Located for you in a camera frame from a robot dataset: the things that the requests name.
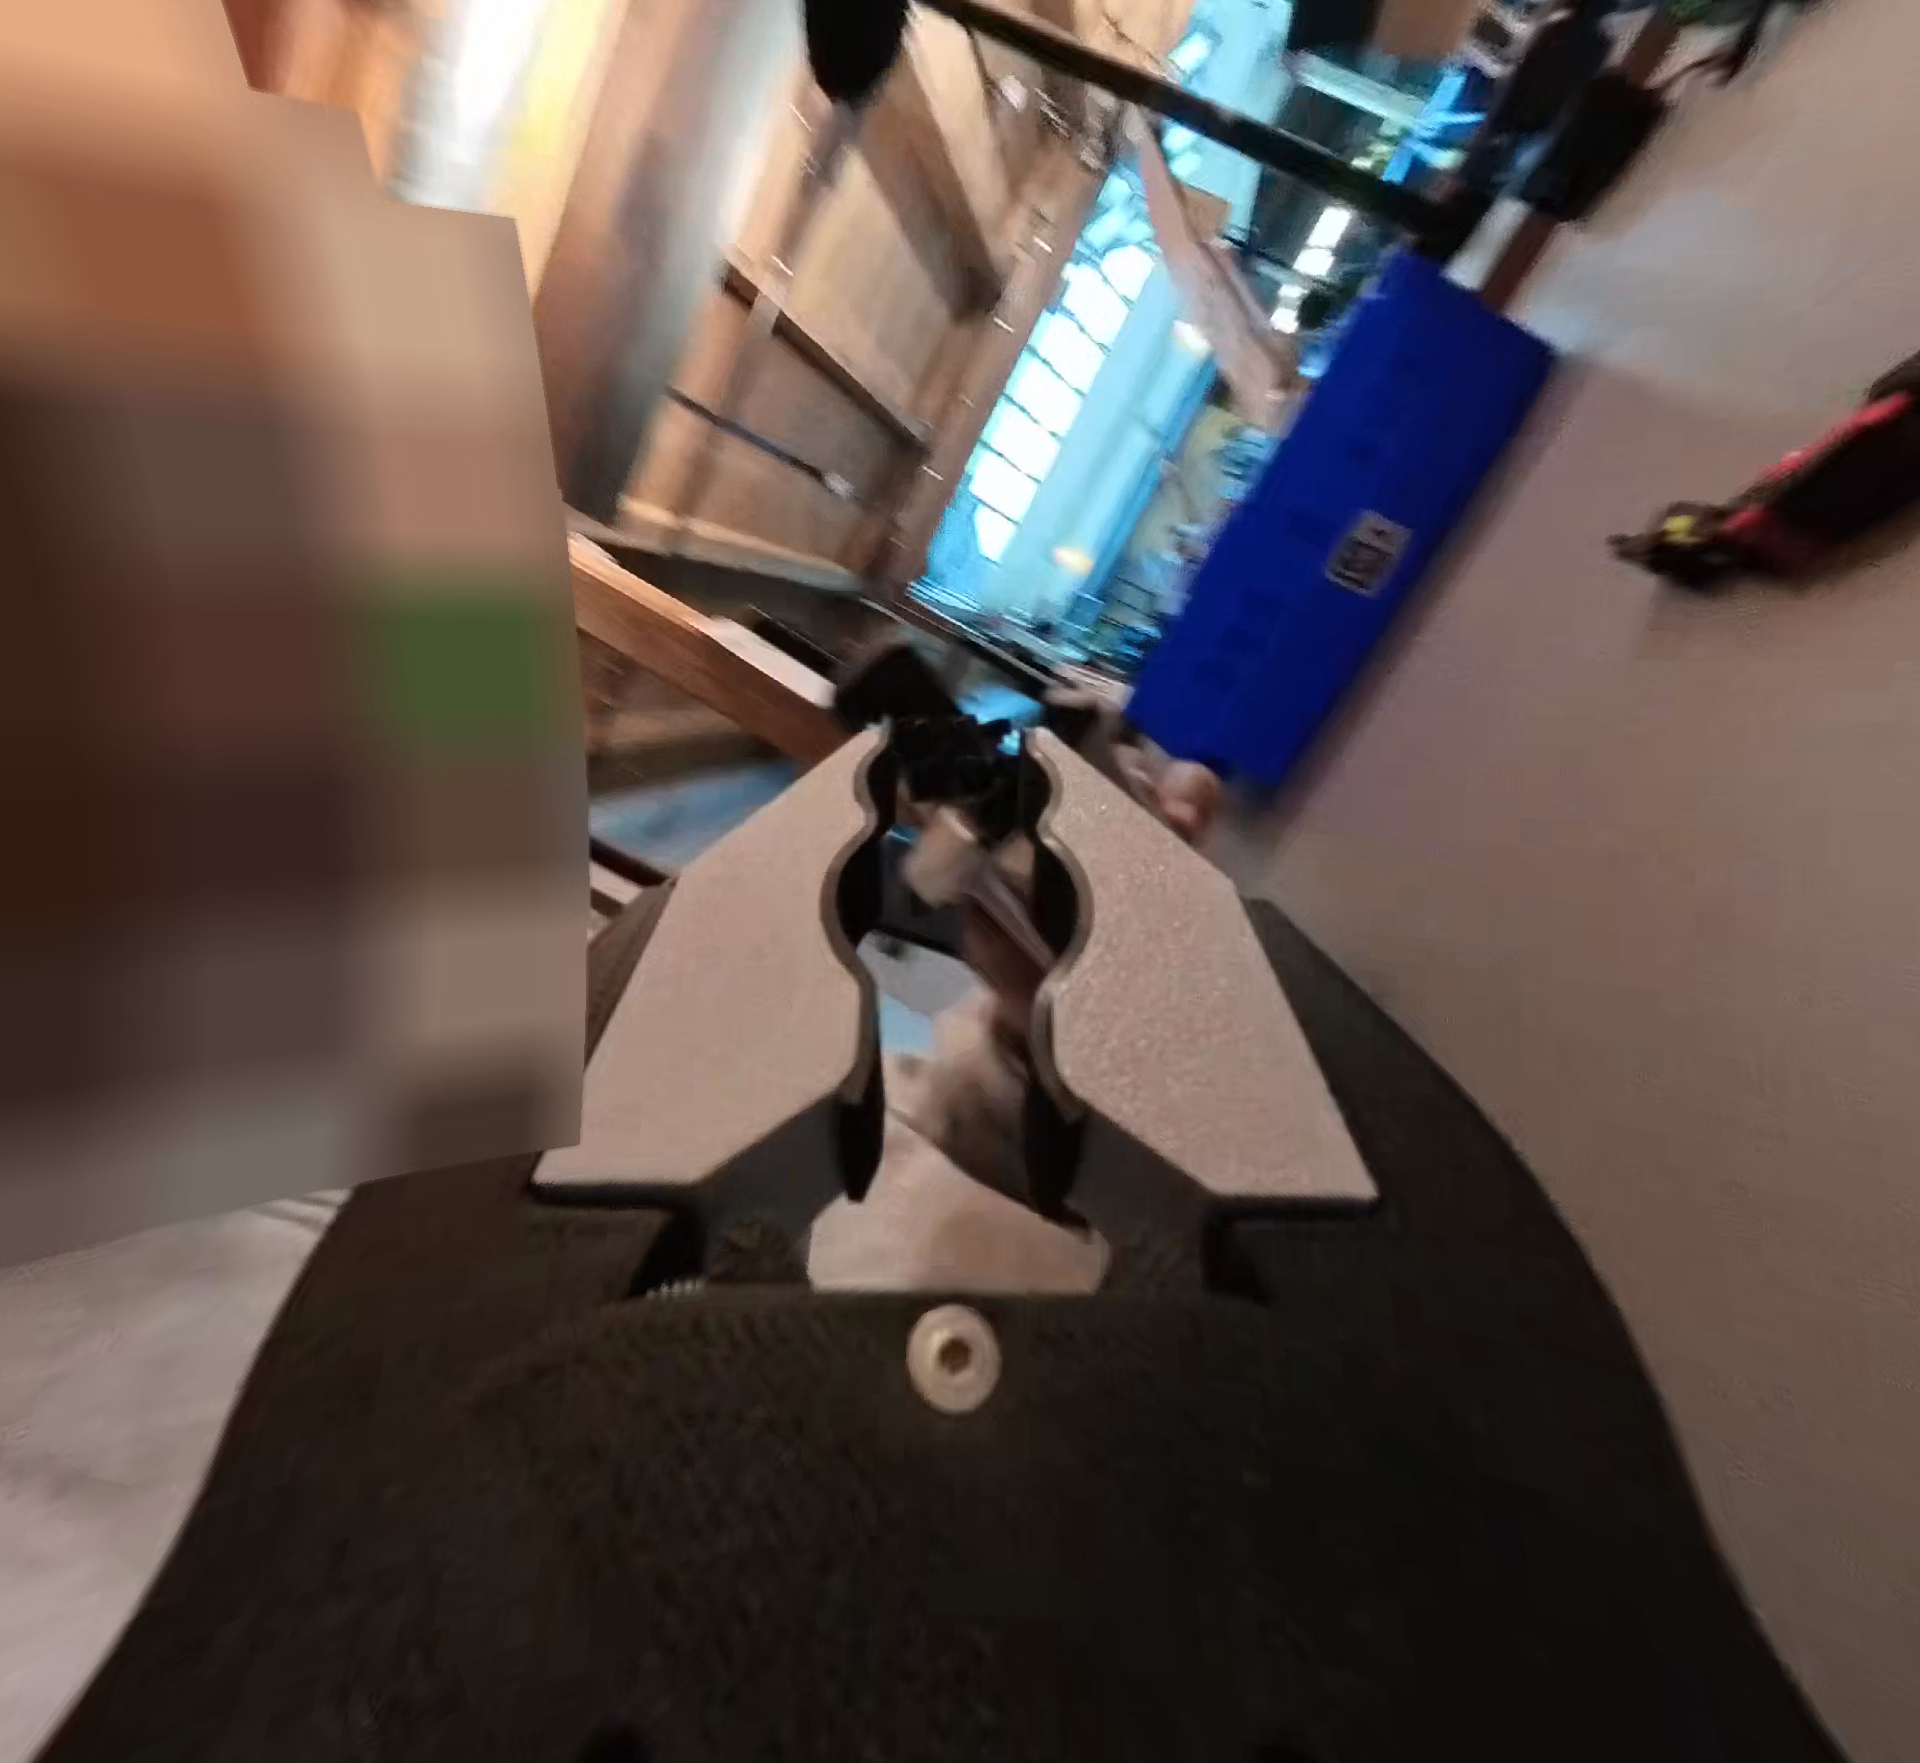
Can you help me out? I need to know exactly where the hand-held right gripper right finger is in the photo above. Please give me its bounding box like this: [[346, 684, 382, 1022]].
[[1021, 728, 1379, 1242]]

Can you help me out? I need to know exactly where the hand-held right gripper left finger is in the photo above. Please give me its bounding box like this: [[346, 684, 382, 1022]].
[[534, 723, 902, 1284]]

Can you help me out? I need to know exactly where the black lego assembly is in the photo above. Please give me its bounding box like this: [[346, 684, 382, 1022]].
[[834, 645, 1054, 868]]

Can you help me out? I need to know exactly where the pile of loose lego pieces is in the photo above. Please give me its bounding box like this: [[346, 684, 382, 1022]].
[[1609, 353, 1920, 588]]

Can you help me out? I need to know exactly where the large blue storage bin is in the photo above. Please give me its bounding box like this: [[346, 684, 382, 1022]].
[[1126, 249, 1558, 793]]

